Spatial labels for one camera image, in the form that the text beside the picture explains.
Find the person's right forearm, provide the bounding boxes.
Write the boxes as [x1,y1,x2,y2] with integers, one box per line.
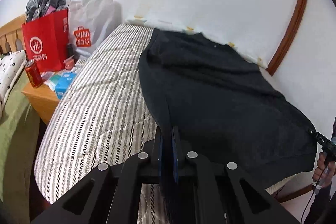
[302,182,336,224]

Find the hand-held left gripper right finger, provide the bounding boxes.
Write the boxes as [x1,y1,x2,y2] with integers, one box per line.
[171,126,301,224]

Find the person's right hand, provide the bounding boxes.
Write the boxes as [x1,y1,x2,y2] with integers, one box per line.
[312,151,336,189]

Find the black sweatshirt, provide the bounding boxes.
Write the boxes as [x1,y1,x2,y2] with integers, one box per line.
[138,28,317,224]

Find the brown wooden bed frame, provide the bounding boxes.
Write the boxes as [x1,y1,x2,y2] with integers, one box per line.
[265,185,315,204]

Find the green bedsheet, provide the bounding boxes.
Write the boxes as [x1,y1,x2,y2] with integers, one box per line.
[0,72,49,214]

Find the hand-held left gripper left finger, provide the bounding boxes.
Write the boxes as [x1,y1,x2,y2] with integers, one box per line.
[30,126,168,224]

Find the pink red small box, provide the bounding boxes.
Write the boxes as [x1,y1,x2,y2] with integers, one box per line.
[64,56,76,71]

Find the teal white packet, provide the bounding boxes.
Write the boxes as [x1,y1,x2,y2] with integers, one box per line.
[49,74,63,90]

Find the white floral pillow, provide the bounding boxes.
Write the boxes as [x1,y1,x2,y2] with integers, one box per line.
[0,50,27,119]

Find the white plastic shopping bag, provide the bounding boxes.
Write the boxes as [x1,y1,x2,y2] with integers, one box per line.
[69,0,114,55]

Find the black cable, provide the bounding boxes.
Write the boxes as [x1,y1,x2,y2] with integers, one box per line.
[301,161,330,224]

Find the white foam pad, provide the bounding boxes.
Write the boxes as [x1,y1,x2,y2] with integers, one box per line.
[243,53,268,69]
[125,14,147,25]

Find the brown wooden door frame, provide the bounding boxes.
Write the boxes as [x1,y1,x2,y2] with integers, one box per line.
[266,0,311,77]

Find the wooden nightstand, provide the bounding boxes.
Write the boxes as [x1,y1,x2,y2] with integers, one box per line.
[22,67,82,126]

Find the dark checked cloth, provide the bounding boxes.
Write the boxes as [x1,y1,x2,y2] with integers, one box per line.
[25,0,67,24]

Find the red paper bag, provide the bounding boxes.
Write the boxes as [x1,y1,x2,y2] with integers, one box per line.
[21,9,70,73]

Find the striped mattress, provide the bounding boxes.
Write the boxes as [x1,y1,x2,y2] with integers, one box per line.
[34,23,297,224]

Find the wooden headboard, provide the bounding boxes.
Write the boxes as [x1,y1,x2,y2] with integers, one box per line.
[0,15,27,56]

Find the blue box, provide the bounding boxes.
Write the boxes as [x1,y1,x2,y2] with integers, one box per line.
[55,73,78,98]

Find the red drink can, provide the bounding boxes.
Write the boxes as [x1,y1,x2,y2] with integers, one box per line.
[25,60,44,88]

